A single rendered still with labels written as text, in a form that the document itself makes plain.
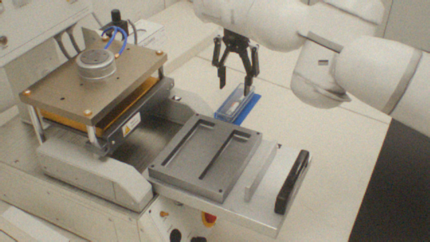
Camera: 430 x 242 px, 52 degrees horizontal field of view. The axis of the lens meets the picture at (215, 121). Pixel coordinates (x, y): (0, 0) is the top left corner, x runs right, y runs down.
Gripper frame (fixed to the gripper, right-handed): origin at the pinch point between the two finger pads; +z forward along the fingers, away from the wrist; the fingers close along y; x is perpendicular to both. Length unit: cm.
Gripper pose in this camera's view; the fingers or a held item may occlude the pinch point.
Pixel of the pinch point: (234, 83)
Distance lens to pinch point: 137.9
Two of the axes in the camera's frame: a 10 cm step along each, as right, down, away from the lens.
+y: 8.9, 2.9, -3.6
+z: 0.0, 7.8, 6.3
